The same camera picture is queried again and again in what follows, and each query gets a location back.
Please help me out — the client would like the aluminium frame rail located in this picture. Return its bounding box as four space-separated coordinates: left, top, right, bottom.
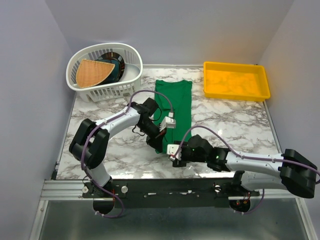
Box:
40 180 84 201

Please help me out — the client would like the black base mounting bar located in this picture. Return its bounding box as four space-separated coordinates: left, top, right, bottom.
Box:
82 178 259 209

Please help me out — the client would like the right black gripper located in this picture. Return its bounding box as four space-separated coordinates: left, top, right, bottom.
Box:
171 139 208 168

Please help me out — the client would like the orange woven fan mat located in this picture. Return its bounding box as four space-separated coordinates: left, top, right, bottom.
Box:
75 59 115 89

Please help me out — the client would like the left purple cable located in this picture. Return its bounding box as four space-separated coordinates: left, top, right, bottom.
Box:
81 90 176 218

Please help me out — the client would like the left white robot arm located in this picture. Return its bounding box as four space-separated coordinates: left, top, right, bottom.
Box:
69 98 166 198

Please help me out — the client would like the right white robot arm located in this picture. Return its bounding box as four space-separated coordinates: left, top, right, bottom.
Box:
167 135 318 199

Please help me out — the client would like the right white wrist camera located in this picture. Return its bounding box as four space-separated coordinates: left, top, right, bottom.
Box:
166 144 182 162

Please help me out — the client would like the yellow plastic tray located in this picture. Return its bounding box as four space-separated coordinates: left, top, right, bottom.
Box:
203 61 271 102

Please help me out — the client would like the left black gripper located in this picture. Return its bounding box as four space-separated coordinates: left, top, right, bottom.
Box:
137 120 167 153

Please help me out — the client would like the white plastic laundry basket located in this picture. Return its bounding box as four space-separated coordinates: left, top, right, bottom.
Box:
65 42 143 102

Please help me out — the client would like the dark teal round plate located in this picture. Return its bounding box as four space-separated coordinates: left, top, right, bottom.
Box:
96 51 125 85

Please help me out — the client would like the green t shirt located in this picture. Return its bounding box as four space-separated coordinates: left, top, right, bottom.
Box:
153 80 193 153

